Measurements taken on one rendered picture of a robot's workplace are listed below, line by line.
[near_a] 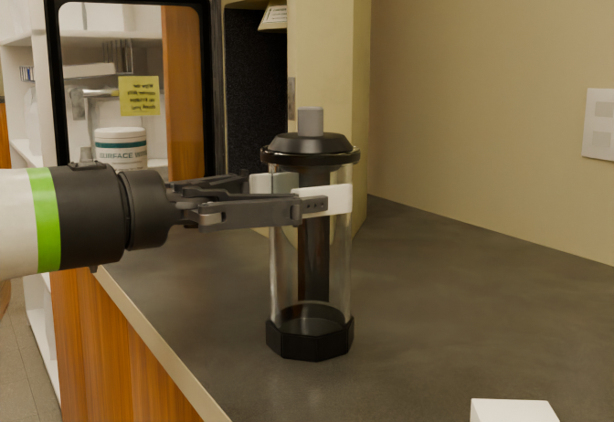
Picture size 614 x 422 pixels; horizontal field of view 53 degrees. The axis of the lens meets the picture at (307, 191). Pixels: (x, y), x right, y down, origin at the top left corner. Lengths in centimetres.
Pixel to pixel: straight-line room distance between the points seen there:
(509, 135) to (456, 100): 16
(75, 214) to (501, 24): 92
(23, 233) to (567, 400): 51
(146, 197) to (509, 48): 84
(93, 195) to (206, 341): 26
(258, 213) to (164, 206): 8
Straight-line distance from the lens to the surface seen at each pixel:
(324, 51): 102
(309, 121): 64
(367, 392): 63
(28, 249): 54
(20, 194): 54
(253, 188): 69
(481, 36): 128
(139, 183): 57
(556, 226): 118
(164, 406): 92
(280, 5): 112
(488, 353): 73
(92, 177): 56
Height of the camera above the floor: 125
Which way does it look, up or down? 12 degrees down
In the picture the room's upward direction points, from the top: straight up
